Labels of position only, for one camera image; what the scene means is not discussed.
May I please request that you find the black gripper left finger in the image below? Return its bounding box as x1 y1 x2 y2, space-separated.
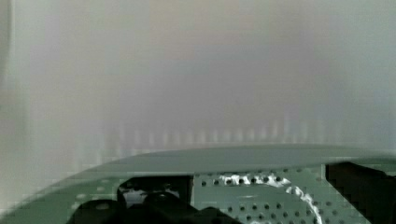
66 192 240 224

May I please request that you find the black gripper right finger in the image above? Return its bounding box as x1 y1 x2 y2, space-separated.
325 162 396 224

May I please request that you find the green plastic strainer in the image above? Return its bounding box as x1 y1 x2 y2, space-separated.
1 144 395 224

